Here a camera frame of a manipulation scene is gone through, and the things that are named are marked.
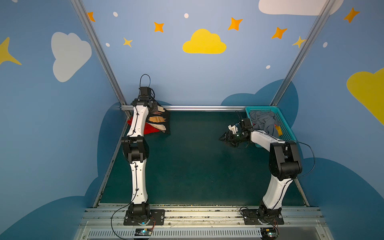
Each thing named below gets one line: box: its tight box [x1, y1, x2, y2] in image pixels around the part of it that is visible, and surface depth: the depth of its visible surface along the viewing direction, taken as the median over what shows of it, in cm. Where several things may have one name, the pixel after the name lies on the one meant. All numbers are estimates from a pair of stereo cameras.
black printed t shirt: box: [146, 105, 171, 135], surface depth 106 cm
